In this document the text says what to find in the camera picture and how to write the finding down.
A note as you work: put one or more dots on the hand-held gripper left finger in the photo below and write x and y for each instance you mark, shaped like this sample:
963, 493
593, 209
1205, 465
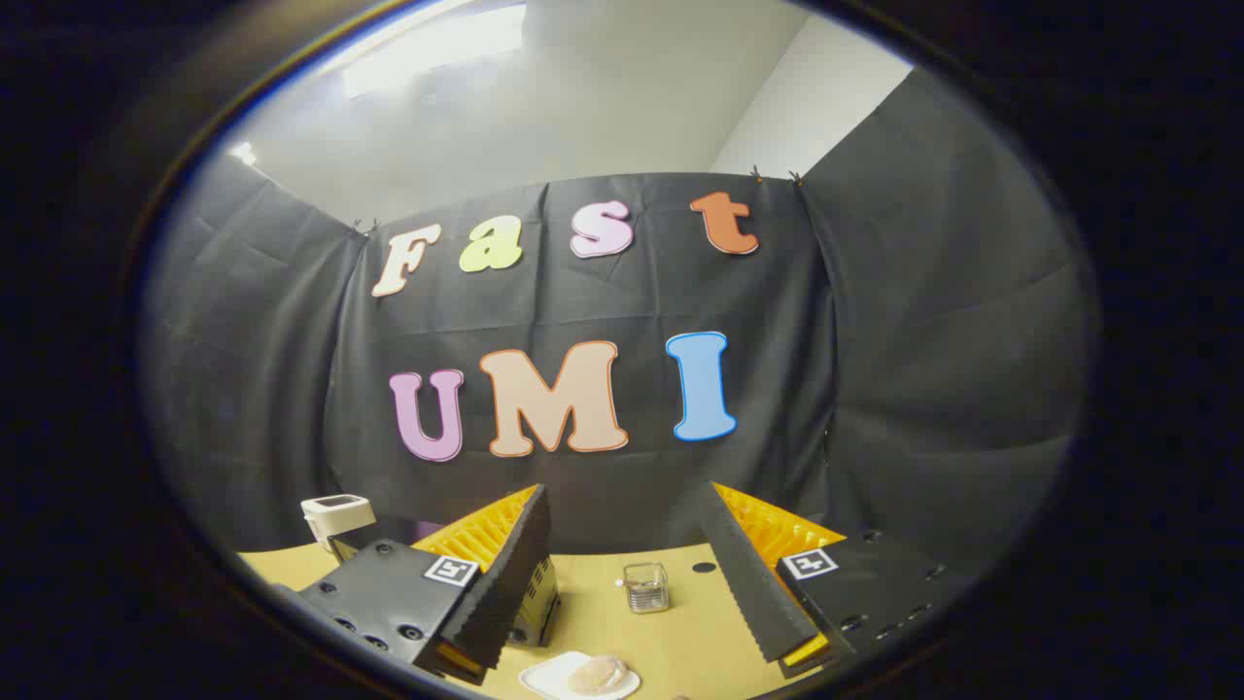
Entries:
515, 574

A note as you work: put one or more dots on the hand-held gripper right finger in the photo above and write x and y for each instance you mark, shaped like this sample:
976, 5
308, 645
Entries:
748, 583

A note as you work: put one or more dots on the black toaster oven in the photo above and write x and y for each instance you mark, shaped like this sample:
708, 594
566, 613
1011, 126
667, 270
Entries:
539, 598

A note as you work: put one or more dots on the sugar-coated bread roll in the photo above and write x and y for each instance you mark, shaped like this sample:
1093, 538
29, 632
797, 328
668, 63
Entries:
598, 674

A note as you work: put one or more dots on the white pop-up toaster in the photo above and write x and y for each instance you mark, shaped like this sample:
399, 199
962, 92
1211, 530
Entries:
335, 515

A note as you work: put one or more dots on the white plate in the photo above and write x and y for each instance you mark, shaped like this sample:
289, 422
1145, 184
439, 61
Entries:
544, 676

